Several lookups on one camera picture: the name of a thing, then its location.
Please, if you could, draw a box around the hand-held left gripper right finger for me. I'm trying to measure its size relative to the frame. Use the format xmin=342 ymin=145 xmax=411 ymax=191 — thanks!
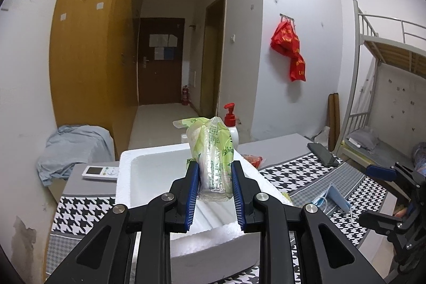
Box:
xmin=231 ymin=160 xmax=388 ymax=284

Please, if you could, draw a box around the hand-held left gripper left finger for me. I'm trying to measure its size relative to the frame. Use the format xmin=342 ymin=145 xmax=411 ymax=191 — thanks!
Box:
xmin=43 ymin=162 xmax=201 ymax=284

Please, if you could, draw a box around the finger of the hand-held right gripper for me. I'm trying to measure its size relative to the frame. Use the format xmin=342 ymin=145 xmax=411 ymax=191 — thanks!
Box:
xmin=366 ymin=164 xmax=397 ymax=182
xmin=358 ymin=210 xmax=405 ymax=234

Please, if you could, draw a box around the white foam box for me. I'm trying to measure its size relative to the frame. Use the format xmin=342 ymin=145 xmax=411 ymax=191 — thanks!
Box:
xmin=115 ymin=142 xmax=293 ymax=268

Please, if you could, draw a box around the green clear plastic package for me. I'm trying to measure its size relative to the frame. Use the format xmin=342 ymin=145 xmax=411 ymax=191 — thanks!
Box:
xmin=173 ymin=116 xmax=235 ymax=203

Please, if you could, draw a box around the houndstooth tablecloth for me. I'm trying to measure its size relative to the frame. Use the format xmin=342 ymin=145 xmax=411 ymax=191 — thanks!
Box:
xmin=45 ymin=151 xmax=400 ymax=284

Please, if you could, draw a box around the grey pillow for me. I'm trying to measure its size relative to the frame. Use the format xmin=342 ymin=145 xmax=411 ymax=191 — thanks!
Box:
xmin=349 ymin=130 xmax=380 ymax=150

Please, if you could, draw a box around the red snack packet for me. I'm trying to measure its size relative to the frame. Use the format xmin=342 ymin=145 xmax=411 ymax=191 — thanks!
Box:
xmin=241 ymin=154 xmax=263 ymax=169

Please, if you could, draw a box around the blue patterned cloth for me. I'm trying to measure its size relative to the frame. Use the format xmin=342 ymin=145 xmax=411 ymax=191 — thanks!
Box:
xmin=412 ymin=142 xmax=426 ymax=171

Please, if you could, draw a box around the blue face mask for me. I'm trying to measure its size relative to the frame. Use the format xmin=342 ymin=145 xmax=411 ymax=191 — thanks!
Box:
xmin=312 ymin=183 xmax=357 ymax=228

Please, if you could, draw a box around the black smartphone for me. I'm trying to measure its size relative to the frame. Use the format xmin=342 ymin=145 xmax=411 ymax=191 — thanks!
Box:
xmin=307 ymin=142 xmax=340 ymax=167

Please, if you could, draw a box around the white red pump lotion bottle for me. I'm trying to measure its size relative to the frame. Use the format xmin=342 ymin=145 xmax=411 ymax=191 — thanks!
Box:
xmin=224 ymin=102 xmax=239 ymax=146

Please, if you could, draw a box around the white plastic bag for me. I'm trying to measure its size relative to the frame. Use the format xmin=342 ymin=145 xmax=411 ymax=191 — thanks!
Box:
xmin=311 ymin=126 xmax=331 ymax=150

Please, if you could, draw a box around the brown rolled mat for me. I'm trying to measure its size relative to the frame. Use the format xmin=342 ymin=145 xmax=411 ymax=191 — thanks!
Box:
xmin=334 ymin=93 xmax=341 ymax=148
xmin=328 ymin=94 xmax=335 ymax=151

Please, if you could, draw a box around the white dotted bed curtain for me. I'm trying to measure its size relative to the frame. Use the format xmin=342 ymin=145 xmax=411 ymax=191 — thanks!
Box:
xmin=363 ymin=63 xmax=426 ymax=158

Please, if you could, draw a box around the white remote control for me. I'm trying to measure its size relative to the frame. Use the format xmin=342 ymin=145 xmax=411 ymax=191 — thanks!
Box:
xmin=82 ymin=165 xmax=120 ymax=180

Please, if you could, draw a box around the metal bunk bed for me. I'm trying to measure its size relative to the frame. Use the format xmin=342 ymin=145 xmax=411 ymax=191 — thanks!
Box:
xmin=334 ymin=0 xmax=426 ymax=178

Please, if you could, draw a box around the dark brown door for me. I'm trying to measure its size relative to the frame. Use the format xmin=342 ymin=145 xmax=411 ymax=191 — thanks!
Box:
xmin=138 ymin=17 xmax=185 ymax=106

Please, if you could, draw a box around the blue grey cloth pile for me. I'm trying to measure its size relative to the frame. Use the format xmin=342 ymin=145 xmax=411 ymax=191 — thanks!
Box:
xmin=36 ymin=125 xmax=115 ymax=186

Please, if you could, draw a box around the red plastic bag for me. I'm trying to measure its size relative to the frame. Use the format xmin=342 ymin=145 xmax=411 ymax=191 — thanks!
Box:
xmin=270 ymin=21 xmax=302 ymax=58
xmin=289 ymin=53 xmax=306 ymax=82

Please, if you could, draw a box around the wooden side door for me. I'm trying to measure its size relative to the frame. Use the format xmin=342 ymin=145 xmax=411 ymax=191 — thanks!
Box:
xmin=200 ymin=0 xmax=227 ymax=118

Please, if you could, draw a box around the wooden wardrobe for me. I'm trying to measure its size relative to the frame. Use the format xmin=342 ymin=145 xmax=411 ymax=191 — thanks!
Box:
xmin=49 ymin=0 xmax=142 ymax=135

